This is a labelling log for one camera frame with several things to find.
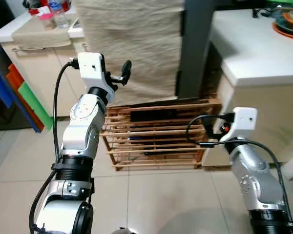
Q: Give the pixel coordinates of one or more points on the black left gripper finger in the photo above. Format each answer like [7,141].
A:
[126,69]

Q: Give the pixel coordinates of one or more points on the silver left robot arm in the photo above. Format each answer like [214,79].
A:
[83,126]

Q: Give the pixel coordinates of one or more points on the large beige fridge cover cloth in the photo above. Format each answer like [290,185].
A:
[132,48]

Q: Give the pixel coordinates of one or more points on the wooden slat pallet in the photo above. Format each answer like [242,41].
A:
[161,105]

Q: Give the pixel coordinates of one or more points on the black power strip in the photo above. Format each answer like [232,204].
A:
[154,115]

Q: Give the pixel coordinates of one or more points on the beige cabinet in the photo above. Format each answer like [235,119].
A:
[39,73]

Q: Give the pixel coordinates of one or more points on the green board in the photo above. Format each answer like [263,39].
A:
[34,105]

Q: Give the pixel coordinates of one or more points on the clear plastic water bottle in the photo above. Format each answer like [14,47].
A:
[60,17]

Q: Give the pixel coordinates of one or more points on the small beige cloth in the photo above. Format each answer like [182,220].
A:
[39,36]

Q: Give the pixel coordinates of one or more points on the jar with pink lid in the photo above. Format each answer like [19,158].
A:
[46,19]

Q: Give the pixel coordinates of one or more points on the white kitchen counter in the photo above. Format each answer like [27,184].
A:
[254,48]

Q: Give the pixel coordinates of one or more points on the orange board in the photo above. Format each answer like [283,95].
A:
[17,80]

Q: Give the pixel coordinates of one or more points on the red container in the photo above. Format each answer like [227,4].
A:
[36,9]

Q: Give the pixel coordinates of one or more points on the blue board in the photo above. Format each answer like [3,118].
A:
[0,83]

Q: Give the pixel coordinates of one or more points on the orange plate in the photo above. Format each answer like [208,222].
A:
[283,33]

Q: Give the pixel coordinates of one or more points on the dark green plate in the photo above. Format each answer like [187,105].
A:
[282,23]

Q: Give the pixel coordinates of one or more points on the robot left leg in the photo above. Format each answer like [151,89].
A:
[123,231]

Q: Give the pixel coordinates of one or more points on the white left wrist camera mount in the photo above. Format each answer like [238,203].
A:
[90,66]

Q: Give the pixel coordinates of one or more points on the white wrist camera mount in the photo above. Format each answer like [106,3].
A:
[90,66]
[244,122]

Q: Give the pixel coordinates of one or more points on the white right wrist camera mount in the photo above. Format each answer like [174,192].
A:
[244,122]

